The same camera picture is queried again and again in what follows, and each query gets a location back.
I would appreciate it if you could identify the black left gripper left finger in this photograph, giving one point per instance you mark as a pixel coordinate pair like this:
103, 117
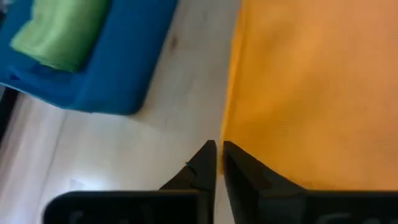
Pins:
202, 177

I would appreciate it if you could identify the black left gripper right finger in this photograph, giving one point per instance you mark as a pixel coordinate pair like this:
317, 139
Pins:
248, 189

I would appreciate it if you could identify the orange microfiber towel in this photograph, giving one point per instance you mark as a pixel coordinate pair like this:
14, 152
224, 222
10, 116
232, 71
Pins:
311, 93

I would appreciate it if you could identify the green microfiber towel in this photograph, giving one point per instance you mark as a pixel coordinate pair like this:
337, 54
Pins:
59, 34

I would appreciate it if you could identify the teal plastic bin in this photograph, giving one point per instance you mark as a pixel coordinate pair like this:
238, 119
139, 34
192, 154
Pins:
124, 62

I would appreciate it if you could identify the black aluminium table frame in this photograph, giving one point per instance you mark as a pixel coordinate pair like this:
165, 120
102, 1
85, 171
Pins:
6, 109

